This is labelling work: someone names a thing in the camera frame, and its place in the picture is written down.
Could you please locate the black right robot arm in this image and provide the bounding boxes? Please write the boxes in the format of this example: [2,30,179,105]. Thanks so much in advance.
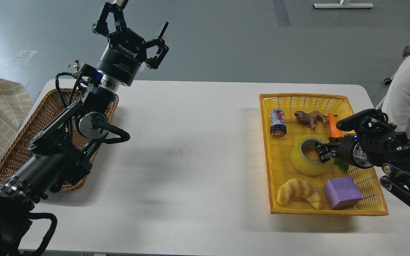
[315,109,410,207]

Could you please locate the small soda can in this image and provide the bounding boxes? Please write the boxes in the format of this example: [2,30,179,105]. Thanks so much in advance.
[269,108,287,138]

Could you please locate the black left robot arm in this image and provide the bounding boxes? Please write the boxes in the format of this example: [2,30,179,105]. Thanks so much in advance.
[0,0,169,256]

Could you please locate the yellow tape roll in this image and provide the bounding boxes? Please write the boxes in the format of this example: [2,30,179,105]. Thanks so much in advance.
[290,134,335,177]

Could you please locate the brown toy lion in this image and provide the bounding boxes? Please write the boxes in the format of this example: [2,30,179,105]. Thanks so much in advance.
[294,111,329,130]

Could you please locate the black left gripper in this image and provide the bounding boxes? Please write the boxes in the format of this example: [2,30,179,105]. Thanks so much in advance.
[92,0,170,87]

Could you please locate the white floor stand base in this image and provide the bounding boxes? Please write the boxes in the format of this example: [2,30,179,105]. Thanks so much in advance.
[312,2,374,9]

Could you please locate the orange toy carrot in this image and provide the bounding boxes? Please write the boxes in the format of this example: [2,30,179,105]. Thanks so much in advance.
[327,113,350,173]

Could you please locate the purple foam block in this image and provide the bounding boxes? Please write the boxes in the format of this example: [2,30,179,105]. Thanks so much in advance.
[323,176,363,210]

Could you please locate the yellow plastic basket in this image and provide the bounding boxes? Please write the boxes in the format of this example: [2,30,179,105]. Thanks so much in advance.
[259,93,389,216]

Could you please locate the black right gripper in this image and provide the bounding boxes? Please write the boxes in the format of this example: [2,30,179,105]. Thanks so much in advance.
[315,134,357,166]

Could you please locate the toy croissant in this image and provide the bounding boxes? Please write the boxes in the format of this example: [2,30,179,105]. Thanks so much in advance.
[276,178,324,210]

